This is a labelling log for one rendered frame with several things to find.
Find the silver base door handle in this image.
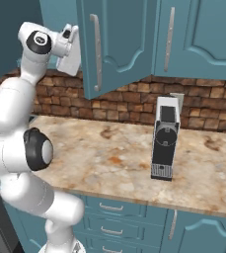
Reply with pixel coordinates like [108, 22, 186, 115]
[167, 209, 179, 242]

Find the teal base cabinet door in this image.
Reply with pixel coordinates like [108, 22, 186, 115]
[159, 209, 226, 253]

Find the black and silver coffee machine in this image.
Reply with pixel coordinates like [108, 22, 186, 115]
[150, 92, 186, 182]

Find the silver closed door handle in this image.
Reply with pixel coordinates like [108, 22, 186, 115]
[163, 6, 177, 73]

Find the teal base cabinet panel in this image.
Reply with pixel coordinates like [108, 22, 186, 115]
[4, 201, 53, 253]

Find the silver open door handle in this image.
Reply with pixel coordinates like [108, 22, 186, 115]
[89, 13, 104, 93]

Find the teal wall cabinet body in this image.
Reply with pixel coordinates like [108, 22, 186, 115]
[38, 0, 86, 72]

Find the wide teal drawer front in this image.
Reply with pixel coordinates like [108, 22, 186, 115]
[83, 212, 168, 237]
[81, 232, 166, 253]

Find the short teal drawer front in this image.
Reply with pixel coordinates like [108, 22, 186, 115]
[84, 195, 149, 218]

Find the open teal cabinet door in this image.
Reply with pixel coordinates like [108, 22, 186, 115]
[76, 0, 159, 101]

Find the silver drawer handle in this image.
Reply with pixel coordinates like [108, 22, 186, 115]
[100, 225, 124, 236]
[101, 245, 124, 253]
[98, 202, 125, 212]

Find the closed teal cabinet door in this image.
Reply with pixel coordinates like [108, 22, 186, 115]
[153, 0, 226, 82]

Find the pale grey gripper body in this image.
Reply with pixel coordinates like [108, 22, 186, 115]
[55, 28, 83, 77]

